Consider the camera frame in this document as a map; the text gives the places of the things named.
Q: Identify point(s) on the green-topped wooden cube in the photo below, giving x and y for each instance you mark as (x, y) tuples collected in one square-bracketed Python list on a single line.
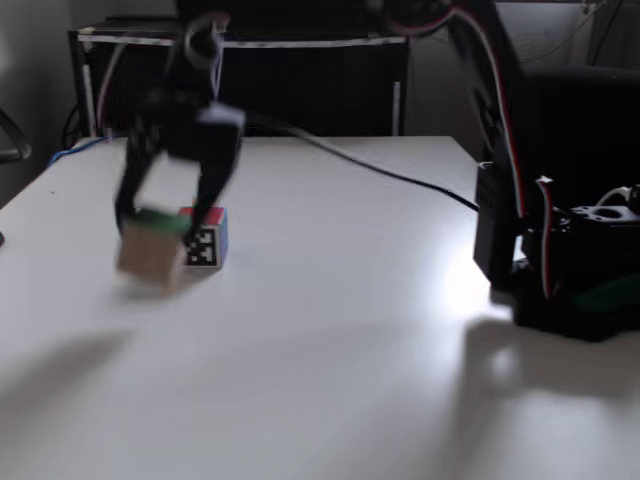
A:
[(150, 250)]

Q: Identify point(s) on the marker-printed cube with red top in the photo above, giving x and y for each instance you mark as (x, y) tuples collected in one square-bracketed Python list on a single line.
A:
[(210, 247)]

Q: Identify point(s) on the black chair armrest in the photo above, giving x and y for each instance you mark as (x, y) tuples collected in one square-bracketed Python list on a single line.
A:
[(26, 146)]

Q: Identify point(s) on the black cabinet with taped edges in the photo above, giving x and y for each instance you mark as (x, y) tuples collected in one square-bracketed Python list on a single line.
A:
[(325, 90)]

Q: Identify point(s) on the black office chair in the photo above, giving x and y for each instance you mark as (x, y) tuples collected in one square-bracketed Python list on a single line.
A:
[(590, 125)]

